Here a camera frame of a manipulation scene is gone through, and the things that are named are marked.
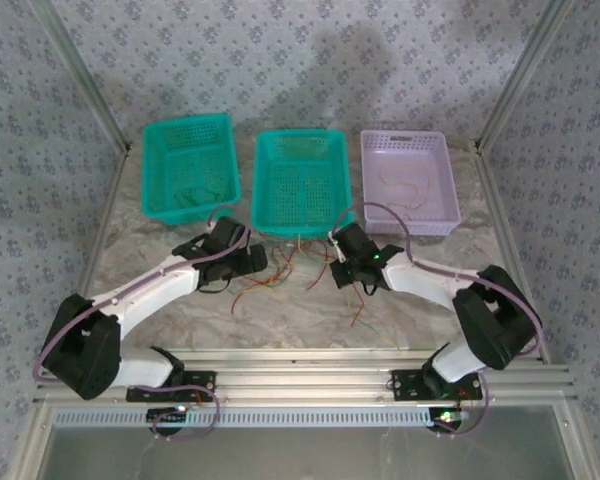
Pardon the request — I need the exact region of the floral backdrop cloth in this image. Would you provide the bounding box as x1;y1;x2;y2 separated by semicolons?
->
0;0;600;480

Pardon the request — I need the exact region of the thin orange cable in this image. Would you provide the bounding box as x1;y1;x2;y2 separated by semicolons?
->
346;287;366;329

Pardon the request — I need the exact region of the grey slotted cable duct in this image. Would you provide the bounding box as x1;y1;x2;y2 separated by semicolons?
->
53;407;431;429

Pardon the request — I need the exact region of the thin red cable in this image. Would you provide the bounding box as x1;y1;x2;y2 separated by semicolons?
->
304;239;339;292
232;239;301;314

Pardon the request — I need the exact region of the aluminium frame post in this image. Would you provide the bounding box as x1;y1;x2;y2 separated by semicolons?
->
473;0;577;154
27;0;132;154

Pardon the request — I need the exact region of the grey metal panel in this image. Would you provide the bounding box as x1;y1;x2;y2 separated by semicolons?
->
32;405;581;480

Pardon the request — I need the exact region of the black controller board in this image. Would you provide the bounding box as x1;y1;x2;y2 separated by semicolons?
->
427;408;470;432
146;405;191;427

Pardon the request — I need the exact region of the teal perforated plastic basket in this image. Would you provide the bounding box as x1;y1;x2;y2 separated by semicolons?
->
249;129;355;240
142;113;244;227

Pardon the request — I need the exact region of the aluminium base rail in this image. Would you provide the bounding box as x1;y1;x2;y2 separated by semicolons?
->
33;348;579;407

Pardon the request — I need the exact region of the lilac perforated plastic basket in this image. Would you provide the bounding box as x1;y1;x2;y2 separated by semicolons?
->
359;128;463;237

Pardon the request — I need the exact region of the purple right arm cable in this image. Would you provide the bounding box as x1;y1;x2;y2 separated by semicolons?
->
328;202;545;441

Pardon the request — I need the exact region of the aluminium side rail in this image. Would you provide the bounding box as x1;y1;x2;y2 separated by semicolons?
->
69;147;131;351
474;147;552;364

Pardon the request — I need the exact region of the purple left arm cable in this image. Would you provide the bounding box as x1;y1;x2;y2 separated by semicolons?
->
33;203;254;442

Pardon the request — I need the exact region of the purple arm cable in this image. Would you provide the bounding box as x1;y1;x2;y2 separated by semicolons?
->
33;203;254;442
328;202;545;441

